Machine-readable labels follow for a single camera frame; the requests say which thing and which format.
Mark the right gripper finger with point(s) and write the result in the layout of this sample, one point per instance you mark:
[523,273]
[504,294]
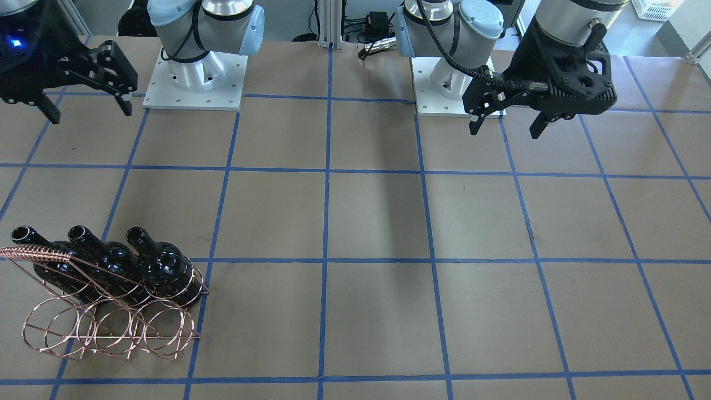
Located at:
[105,68]
[48,109]

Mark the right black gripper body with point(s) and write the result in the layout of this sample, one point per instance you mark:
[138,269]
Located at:
[49,34]

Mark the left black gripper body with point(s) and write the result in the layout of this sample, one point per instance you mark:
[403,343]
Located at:
[526,60]

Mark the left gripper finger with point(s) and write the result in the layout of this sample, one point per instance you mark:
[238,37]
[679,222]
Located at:
[488,93]
[540,123]

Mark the dark wine bottle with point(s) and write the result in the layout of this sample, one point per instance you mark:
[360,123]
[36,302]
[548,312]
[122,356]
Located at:
[115,266]

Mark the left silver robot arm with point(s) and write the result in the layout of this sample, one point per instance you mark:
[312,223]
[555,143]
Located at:
[464,33]

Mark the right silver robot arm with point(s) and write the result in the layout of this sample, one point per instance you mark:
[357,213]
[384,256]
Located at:
[189,30]

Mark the dark bottle in basket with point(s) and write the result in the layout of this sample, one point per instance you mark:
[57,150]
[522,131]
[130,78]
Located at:
[60,274]
[166,272]

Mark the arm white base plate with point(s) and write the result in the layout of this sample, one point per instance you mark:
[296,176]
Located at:
[214,83]
[438,88]

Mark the aluminium frame post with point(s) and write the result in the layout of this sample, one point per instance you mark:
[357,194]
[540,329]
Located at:
[330,24]

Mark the copper wire wine basket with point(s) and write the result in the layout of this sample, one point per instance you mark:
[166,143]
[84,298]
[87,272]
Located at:
[65,328]

